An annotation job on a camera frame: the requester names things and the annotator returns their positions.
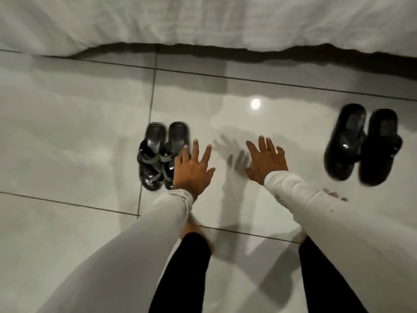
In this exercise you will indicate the person's left forearm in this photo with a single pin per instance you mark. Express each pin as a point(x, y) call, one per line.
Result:
point(136, 250)

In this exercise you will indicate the person's left leg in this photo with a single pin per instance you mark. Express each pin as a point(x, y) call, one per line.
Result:
point(182, 277)

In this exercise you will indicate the person's left foot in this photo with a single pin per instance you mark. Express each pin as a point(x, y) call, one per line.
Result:
point(198, 229)

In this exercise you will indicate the person's right leg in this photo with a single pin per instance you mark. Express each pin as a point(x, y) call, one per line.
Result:
point(329, 280)

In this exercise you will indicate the person's right forearm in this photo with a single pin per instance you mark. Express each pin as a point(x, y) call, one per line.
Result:
point(345, 224)

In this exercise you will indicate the person's left little finger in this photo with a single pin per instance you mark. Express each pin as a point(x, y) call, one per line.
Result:
point(177, 162)

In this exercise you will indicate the person's right hand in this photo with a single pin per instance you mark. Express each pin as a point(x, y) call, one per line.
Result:
point(268, 164)

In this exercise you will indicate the person's leg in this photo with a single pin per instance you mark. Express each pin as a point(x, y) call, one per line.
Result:
point(182, 277)
point(329, 280)

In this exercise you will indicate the person's foot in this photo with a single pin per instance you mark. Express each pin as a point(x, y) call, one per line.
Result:
point(198, 229)
point(335, 194)

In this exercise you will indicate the person's right middle finger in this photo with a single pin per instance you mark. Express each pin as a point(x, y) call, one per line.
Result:
point(263, 146)

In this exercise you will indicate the person's right foot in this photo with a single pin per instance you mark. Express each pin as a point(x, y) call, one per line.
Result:
point(335, 194)

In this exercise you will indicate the white bed sheet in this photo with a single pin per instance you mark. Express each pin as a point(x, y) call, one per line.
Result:
point(202, 19)

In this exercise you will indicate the person's right little finger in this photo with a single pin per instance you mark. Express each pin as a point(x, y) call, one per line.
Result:
point(280, 154)

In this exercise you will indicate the person's left middle finger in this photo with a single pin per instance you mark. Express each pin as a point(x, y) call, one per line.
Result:
point(195, 150)

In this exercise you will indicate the person's right thumb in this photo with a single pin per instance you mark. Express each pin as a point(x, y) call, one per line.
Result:
point(251, 174)

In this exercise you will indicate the black glossy slipper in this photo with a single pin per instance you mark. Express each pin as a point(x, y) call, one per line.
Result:
point(379, 149)
point(345, 143)

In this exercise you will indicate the person's left thumb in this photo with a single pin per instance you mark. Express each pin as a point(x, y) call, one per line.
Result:
point(209, 176)

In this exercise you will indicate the person's left hand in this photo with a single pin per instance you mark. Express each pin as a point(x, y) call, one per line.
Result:
point(190, 174)

